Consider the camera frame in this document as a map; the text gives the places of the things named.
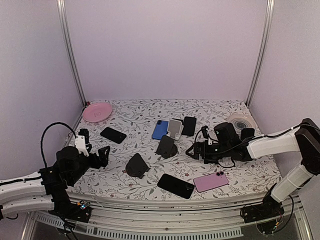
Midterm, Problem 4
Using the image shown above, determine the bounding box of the pink plate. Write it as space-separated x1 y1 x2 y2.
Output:
82 102 113 123

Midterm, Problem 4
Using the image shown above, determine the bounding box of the white grey phone stand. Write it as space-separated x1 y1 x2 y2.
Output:
166 118 184 141

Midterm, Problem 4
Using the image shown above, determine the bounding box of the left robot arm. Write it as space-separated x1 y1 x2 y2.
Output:
0 146 111 223

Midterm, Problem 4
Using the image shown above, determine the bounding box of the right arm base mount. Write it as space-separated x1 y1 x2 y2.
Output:
239 203 285 235

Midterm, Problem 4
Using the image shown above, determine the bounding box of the black round base stand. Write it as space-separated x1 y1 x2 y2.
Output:
125 153 151 179

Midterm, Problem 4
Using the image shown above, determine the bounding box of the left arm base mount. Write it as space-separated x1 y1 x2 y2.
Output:
56 200 92 223

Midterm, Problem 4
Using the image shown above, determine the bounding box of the black phone teal edge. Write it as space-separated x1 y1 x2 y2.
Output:
181 116 197 137

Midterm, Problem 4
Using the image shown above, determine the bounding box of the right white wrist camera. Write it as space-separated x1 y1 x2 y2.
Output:
201 125 213 146

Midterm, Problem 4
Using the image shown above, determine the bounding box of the left black cable loop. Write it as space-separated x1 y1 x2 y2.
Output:
39 121 77 168

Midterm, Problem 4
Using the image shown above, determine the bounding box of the pink phone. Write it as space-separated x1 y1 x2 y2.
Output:
193 171 229 193

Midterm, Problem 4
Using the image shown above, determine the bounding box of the black upright phone stand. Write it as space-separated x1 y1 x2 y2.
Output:
155 135 178 159

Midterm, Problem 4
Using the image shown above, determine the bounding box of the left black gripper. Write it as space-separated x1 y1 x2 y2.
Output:
68 145 110 185

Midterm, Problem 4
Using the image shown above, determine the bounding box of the black phone far left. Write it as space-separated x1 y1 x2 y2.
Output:
100 127 127 144

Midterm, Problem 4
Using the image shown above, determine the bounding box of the aluminium frame post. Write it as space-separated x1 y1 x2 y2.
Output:
245 0 275 109
56 0 87 108

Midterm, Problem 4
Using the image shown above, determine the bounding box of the right aluminium frame post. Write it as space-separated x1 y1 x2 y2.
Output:
245 0 275 109

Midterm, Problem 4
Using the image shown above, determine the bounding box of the black phone front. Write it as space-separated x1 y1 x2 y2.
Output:
157 173 195 199

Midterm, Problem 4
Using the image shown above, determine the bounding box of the front aluminium rail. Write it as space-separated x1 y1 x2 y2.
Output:
22 194 306 240

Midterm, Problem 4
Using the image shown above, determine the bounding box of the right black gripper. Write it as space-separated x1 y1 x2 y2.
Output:
186 141 232 161

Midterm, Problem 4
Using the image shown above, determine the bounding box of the left aluminium frame post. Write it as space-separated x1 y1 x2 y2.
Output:
56 0 87 108

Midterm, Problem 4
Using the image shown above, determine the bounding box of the black phone blue case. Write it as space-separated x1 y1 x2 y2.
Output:
240 128 255 140

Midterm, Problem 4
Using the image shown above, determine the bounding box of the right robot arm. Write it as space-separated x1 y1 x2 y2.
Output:
185 118 320 218

